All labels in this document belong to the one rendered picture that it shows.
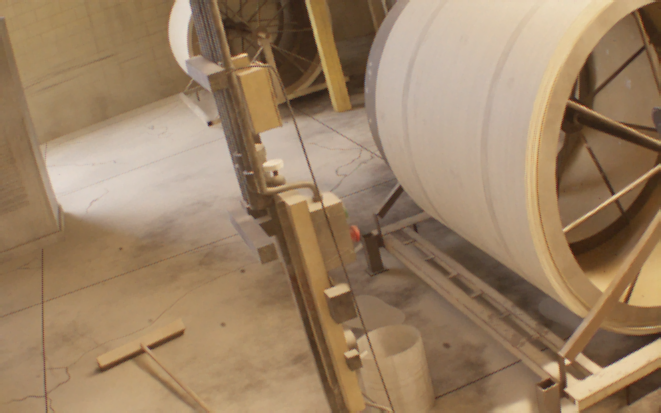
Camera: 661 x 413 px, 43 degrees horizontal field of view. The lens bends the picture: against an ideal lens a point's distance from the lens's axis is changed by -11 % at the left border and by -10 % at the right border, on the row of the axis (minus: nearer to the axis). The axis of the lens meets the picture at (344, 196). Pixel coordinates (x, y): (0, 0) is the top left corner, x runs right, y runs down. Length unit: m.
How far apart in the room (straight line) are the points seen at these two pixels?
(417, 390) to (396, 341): 0.30
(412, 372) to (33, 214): 4.93
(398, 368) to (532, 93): 1.34
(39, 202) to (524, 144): 5.50
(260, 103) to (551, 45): 1.70
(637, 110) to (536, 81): 2.09
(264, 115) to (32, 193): 6.21
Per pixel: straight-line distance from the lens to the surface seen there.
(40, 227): 8.24
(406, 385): 4.03
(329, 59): 9.48
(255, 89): 2.04
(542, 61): 3.50
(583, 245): 4.97
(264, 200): 2.20
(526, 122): 3.47
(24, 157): 8.08
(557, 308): 4.75
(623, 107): 5.63
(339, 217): 2.08
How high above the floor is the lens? 2.30
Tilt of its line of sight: 19 degrees down
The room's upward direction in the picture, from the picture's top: 15 degrees counter-clockwise
